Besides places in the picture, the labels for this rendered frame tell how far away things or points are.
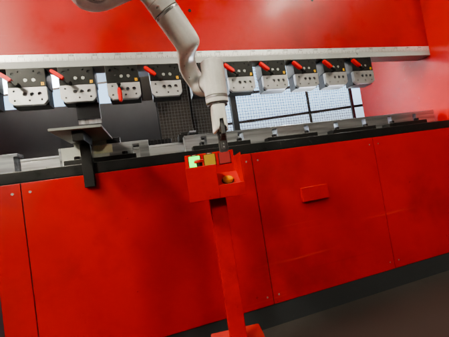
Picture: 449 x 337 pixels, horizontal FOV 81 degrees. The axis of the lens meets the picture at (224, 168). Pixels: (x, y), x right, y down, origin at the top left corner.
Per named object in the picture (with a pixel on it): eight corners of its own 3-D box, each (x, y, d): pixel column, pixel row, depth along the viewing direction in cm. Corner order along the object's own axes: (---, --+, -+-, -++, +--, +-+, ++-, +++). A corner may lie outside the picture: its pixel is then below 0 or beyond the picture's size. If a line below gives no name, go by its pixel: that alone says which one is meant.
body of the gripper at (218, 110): (206, 106, 101) (210, 135, 102) (208, 99, 91) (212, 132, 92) (225, 103, 102) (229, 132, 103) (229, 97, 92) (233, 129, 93)
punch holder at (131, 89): (108, 99, 123) (103, 65, 124) (111, 105, 131) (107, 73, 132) (141, 97, 127) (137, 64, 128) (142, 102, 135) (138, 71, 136)
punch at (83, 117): (78, 124, 122) (75, 103, 123) (79, 125, 124) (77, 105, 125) (101, 122, 125) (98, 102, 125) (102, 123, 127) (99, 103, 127)
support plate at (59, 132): (47, 131, 95) (47, 128, 95) (71, 144, 120) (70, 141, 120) (101, 126, 99) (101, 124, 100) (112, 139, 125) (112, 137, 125)
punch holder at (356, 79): (355, 83, 159) (351, 57, 160) (345, 88, 167) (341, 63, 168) (375, 82, 163) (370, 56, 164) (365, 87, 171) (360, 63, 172)
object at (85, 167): (78, 187, 98) (71, 130, 99) (88, 187, 112) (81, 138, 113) (89, 185, 99) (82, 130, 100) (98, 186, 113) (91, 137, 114)
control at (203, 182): (190, 202, 90) (182, 151, 91) (190, 200, 106) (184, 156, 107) (246, 193, 93) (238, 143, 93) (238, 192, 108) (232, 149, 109)
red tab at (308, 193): (303, 202, 130) (301, 188, 131) (301, 202, 132) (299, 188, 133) (329, 196, 134) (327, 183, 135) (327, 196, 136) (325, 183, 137)
